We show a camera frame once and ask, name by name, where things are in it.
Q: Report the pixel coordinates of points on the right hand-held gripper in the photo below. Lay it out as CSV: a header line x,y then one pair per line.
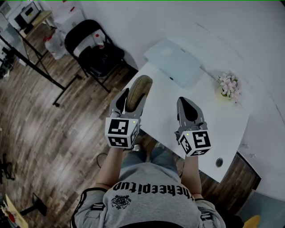
x,y
198,140

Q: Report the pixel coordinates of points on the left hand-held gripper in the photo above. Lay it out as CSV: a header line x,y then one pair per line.
x,y
121,133

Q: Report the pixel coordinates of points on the person's left forearm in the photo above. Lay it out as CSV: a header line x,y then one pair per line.
x,y
110,167

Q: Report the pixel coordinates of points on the person's right forearm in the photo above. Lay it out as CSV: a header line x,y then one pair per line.
x,y
191,176

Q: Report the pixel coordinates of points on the white table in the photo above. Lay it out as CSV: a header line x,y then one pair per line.
x,y
162,107

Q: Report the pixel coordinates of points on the person's white shoe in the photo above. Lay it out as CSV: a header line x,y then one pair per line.
x,y
137,147

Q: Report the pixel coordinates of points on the silver closed laptop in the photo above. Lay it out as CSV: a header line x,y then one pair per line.
x,y
176,62

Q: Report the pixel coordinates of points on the person's blue jeans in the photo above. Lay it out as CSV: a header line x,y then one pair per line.
x,y
160,158

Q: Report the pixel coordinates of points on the pink flowers in white pot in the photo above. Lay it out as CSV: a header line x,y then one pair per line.
x,y
229,86

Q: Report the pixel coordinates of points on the black folding chair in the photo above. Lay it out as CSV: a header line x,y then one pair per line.
x,y
75,33

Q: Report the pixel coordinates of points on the person's grey printed shirt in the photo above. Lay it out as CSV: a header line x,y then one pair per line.
x,y
151,200

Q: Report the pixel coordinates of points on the clear plastic water jug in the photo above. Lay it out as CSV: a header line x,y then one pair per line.
x,y
55,45

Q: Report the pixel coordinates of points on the white storage boxes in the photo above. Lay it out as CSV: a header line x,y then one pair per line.
x,y
69,15

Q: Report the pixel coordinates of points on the wooden side desk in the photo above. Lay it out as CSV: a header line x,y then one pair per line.
x,y
42,16

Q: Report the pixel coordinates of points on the yellow round object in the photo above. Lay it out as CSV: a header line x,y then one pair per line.
x,y
252,222

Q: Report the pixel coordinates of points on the white box appliance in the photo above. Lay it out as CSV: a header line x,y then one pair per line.
x,y
30,13

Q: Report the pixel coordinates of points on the black floor stand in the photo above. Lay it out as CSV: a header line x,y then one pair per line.
x,y
36,206

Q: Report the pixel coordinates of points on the black metal frame desk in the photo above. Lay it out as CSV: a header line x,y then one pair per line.
x,y
35,67

